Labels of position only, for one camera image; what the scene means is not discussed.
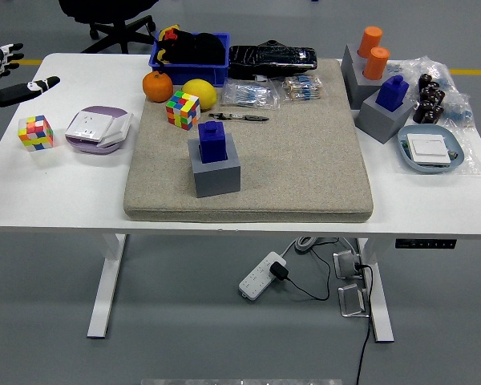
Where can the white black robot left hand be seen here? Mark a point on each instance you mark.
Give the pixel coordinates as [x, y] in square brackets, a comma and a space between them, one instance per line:
[12, 94]

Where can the blue seal stamp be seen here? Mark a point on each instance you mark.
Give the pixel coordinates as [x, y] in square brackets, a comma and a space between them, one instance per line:
[390, 94]
[212, 140]

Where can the grey cube seal holder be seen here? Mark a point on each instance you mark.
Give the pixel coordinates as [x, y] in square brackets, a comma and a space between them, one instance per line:
[218, 180]
[378, 124]

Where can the pastel colour puzzle cube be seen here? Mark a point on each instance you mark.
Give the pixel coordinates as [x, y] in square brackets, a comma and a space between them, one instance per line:
[35, 134]

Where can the purple dish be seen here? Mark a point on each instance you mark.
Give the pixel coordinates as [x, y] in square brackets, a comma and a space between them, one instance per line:
[100, 109]

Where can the white table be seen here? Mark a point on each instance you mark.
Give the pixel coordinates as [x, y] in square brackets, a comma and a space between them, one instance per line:
[64, 188]

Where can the black office chair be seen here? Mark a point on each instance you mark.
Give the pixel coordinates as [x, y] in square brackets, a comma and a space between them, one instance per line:
[120, 30]

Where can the orange fruit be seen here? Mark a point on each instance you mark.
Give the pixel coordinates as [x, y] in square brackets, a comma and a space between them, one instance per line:
[157, 86]

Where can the yellow red tool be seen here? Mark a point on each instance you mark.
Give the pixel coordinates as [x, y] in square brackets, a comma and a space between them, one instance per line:
[169, 34]

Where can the bright colour puzzle cube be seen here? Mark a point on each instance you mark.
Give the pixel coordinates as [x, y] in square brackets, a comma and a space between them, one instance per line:
[183, 109]

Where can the blue plastic bin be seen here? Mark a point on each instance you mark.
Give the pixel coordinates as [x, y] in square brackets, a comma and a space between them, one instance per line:
[192, 74]

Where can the yellow lemon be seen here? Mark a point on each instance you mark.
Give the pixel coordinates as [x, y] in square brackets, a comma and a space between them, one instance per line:
[200, 94]

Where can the black cloth bundle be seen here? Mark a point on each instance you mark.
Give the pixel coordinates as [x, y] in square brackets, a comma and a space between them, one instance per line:
[204, 48]

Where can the black pen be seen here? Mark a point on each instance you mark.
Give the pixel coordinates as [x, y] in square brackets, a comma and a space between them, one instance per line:
[240, 117]

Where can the bag of blue resistors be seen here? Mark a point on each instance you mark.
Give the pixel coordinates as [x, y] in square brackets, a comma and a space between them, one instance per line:
[248, 96]

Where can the black plastic-wrapped package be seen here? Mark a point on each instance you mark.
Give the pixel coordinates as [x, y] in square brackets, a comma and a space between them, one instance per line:
[272, 58]

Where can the bag of tan resistors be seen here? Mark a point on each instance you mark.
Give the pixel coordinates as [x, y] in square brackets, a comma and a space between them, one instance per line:
[302, 89]

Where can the grey-brown mat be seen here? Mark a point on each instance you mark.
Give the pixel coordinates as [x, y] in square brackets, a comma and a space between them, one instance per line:
[296, 168]

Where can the white power strip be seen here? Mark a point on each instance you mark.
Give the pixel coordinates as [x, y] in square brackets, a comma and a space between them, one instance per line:
[256, 278]

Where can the black power adapter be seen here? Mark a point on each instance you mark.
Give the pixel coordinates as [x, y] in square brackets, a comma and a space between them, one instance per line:
[278, 270]

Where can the tall grey double holder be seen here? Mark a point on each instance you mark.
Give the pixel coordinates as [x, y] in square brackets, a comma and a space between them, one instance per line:
[354, 86]

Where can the orange cylinder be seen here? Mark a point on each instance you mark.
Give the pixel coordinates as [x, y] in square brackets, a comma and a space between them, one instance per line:
[376, 63]
[369, 40]

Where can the clear acrylic stand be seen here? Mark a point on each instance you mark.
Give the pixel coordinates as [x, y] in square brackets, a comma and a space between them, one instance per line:
[352, 301]
[346, 262]

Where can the green circuit board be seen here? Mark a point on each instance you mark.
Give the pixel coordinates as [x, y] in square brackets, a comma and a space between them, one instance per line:
[405, 147]

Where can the black capacitor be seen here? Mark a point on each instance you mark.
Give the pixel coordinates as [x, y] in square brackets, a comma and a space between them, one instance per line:
[426, 96]
[437, 112]
[439, 97]
[420, 116]
[426, 107]
[425, 81]

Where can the light blue dish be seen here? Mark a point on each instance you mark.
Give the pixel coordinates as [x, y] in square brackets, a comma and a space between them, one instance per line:
[429, 168]

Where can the black table control panel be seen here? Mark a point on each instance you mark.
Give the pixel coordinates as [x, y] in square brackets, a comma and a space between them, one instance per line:
[425, 244]

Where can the clear bag of blue parts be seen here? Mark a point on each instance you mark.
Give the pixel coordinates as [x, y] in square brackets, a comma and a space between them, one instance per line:
[457, 100]

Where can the white wall socket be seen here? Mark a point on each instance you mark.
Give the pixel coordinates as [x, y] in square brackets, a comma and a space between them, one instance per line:
[86, 126]

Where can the white switch panel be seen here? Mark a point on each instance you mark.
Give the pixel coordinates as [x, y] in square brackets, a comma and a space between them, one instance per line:
[429, 149]
[120, 126]

